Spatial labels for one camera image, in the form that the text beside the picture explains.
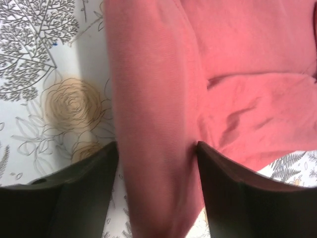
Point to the pink red t shirt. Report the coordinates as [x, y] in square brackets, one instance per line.
[239, 75]

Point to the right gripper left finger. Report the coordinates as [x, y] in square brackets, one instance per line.
[71, 203]

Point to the floral table mat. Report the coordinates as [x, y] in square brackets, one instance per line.
[56, 104]

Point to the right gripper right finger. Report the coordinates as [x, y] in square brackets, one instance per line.
[243, 204]

